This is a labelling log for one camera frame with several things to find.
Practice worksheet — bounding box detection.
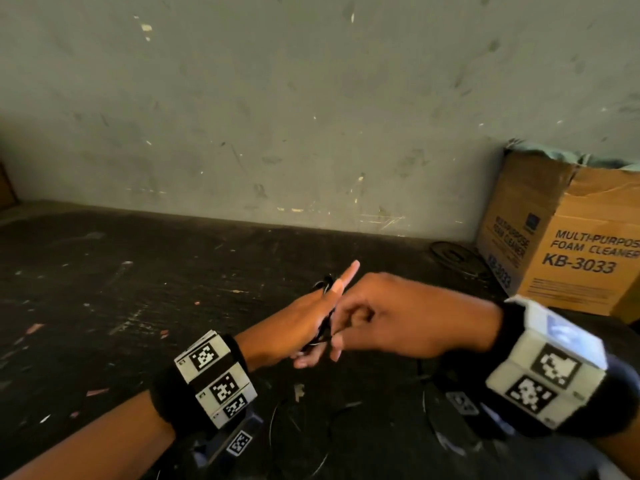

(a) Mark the person's right hand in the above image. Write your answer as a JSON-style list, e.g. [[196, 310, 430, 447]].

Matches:
[[329, 272, 504, 364]]

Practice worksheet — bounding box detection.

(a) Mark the person's left hand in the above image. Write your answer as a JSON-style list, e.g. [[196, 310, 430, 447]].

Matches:
[[237, 260, 361, 372]]

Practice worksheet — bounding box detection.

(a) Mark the black cable tie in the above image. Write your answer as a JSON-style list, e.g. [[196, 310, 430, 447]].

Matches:
[[300, 274, 337, 353]]

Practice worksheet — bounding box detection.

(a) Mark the person's right forearm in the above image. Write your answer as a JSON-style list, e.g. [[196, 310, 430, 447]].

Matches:
[[592, 420, 640, 480]]

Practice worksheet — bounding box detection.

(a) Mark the person's left forearm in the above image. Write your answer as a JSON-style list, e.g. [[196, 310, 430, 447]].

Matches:
[[0, 390, 177, 480]]

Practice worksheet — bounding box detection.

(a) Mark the black round disc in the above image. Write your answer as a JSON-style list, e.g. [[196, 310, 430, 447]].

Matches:
[[429, 241, 493, 281]]

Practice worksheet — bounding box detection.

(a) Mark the white marker wrist tracker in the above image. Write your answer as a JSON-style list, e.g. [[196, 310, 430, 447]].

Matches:
[[432, 295, 640, 441], [150, 330, 266, 468]]

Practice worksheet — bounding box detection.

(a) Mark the brown cardboard box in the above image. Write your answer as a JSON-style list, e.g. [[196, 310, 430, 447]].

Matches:
[[475, 147, 640, 324]]

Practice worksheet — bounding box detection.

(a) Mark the thin wire loop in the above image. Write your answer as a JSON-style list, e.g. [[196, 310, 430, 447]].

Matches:
[[268, 397, 363, 478]]

